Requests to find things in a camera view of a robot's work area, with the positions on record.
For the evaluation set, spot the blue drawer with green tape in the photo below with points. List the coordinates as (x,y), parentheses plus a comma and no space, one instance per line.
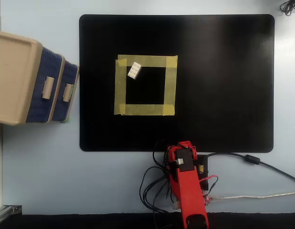
(62,111)

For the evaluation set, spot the beige plastic drawer cabinet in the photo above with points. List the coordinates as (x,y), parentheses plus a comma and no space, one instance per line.
(11,78)

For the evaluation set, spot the black rectangular mat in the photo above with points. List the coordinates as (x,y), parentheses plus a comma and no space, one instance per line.
(221,83)

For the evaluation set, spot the red robot arm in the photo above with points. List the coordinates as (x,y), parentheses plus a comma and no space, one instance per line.
(189,190)

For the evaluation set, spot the black controller base plate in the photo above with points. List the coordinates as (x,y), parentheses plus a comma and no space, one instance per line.
(203,171)

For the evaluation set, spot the yellow masking tape strip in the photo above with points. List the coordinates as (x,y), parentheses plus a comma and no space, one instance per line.
(152,60)
(170,86)
(120,90)
(147,109)

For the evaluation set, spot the aluminium profile rail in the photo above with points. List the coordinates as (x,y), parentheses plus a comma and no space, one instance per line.
(7,210)

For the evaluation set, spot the white toy brick cube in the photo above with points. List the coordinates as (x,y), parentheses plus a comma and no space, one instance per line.
(134,70)

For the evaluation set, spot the blue wicker-pattern drawer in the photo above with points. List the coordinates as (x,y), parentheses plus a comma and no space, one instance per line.
(40,107)

